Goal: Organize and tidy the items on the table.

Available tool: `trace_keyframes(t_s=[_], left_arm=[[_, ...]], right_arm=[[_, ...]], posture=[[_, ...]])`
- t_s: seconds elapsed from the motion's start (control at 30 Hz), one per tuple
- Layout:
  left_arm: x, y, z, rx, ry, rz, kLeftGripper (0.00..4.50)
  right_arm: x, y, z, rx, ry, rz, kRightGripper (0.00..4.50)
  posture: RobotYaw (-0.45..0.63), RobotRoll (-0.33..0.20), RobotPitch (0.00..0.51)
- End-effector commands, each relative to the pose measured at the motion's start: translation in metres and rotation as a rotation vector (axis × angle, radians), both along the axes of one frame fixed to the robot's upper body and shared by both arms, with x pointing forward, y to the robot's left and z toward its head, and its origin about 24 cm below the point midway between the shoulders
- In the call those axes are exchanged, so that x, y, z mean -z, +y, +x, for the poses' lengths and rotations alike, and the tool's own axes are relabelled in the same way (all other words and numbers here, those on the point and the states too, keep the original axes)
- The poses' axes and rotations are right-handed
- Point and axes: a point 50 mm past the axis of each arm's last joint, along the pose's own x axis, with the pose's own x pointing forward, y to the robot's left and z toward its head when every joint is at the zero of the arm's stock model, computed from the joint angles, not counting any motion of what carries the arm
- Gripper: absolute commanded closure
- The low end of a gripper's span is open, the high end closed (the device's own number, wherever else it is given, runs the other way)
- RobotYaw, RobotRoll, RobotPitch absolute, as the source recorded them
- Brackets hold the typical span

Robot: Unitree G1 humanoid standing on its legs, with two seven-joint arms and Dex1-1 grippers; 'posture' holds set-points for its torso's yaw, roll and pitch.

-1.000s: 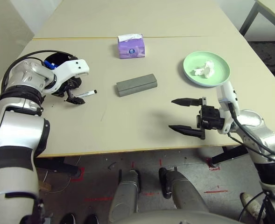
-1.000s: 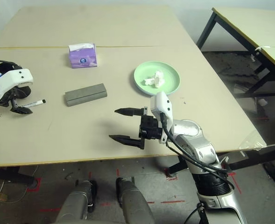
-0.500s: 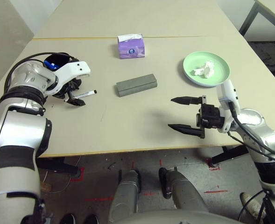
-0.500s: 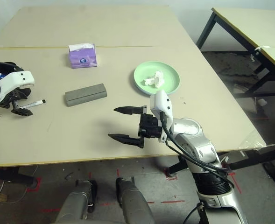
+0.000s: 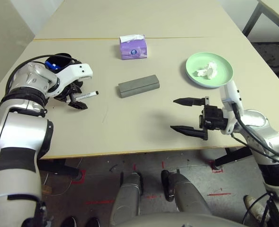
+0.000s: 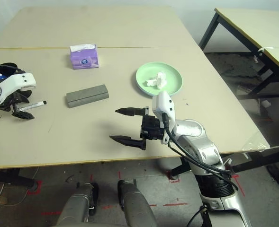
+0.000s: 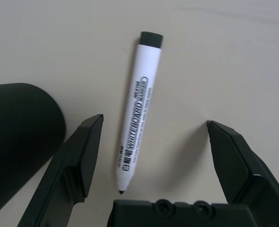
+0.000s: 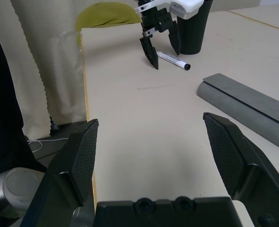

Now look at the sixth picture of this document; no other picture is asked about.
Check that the black cap whiteboard marker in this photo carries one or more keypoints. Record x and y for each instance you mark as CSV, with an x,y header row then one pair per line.
x,y
35,105

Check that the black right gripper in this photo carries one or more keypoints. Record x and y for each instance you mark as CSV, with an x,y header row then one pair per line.
x,y
153,128

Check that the black plastic cup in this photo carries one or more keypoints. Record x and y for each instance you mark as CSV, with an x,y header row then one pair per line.
x,y
10,68

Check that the blue cap whiteboard marker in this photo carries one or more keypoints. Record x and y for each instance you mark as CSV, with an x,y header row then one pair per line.
x,y
0,73

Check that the purple tissue pack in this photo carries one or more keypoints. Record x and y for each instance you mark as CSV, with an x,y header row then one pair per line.
x,y
84,60

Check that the light green plate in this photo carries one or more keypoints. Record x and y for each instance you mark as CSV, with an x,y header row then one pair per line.
x,y
174,75

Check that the white tape strip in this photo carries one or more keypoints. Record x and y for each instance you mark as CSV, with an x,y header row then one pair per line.
x,y
263,48

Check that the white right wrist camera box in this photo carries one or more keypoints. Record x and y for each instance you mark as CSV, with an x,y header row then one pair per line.
x,y
165,104

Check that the clear plastic film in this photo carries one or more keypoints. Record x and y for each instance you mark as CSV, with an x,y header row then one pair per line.
x,y
256,144

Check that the beige side table black legs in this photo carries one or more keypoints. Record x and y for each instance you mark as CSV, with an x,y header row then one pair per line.
x,y
260,23

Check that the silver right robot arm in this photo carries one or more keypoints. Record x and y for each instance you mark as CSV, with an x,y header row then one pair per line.
x,y
200,151

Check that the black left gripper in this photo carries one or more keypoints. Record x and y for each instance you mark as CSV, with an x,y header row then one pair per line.
x,y
9,102

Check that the white tissue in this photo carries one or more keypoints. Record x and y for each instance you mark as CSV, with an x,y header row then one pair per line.
x,y
157,80

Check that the black table support beam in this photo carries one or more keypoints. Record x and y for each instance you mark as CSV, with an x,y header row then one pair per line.
x,y
11,178
260,160

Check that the grey glasses case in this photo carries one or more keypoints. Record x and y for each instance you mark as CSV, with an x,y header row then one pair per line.
x,y
87,95

